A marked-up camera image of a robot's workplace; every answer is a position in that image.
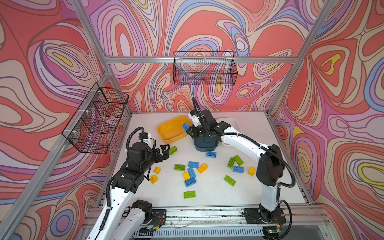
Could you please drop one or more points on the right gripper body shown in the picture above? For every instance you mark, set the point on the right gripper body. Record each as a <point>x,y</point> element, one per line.
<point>199,130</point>

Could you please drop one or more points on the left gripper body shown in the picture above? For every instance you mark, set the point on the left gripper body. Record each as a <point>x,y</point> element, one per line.
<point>154,157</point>

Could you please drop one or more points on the blue lego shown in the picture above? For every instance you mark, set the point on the blue lego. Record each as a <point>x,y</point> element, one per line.
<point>238,169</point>
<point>190,182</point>
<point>193,165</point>
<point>211,155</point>
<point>191,173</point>
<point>186,126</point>

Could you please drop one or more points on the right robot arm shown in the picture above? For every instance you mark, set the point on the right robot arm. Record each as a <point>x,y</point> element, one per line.
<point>273,172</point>

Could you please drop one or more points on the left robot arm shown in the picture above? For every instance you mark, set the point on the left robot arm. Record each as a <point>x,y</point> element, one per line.
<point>121,216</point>

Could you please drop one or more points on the yellow lego left middle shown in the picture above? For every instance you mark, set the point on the yellow lego left middle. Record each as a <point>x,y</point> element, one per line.
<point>157,170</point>

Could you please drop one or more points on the green lego near yellow bin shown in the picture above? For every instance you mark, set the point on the green lego near yellow bin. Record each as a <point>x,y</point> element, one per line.
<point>173,150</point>

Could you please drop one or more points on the dark teal plastic bin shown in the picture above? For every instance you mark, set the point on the dark teal plastic bin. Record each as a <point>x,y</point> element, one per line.
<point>205,144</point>

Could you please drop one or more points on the yellow lego left lower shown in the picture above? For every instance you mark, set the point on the yellow lego left lower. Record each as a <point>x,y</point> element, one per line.
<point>154,179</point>

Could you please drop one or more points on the green lego centre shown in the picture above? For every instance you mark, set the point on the green lego centre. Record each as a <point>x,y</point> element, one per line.
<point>181,168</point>

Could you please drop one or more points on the yellow plastic bin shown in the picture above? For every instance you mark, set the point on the yellow plastic bin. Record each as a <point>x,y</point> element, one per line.
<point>173,130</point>

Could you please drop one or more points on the white plastic bin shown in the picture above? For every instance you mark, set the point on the white plastic bin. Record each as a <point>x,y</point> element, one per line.
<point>231,121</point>

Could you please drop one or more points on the orange yellow lego centre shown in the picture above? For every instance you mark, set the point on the orange yellow lego centre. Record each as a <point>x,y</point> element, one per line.
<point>203,168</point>

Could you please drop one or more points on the green lego right pair left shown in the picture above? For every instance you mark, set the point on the green lego right pair left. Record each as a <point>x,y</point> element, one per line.
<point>231,163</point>

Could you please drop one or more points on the green lego pair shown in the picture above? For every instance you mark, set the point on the green lego pair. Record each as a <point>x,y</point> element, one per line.
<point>231,163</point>
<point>238,160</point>

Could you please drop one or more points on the green lego right front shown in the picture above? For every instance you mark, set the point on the green lego right front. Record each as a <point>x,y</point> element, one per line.
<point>230,181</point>

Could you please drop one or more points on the yellow lego right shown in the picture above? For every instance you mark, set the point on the yellow lego right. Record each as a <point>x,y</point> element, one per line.
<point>251,171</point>

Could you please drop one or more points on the back wall wire basket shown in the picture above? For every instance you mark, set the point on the back wall wire basket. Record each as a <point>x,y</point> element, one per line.
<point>207,68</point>

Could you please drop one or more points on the wall wire basket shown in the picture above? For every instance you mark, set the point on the wall wire basket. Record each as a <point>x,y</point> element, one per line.
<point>207,68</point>
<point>93,127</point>

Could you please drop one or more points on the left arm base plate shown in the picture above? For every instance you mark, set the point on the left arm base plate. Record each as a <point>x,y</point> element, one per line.
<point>156,218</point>

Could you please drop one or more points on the left wall wire basket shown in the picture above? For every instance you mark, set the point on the left wall wire basket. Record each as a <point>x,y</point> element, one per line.
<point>93,127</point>

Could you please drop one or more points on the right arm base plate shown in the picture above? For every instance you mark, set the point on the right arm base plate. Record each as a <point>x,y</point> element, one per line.
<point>263,216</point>

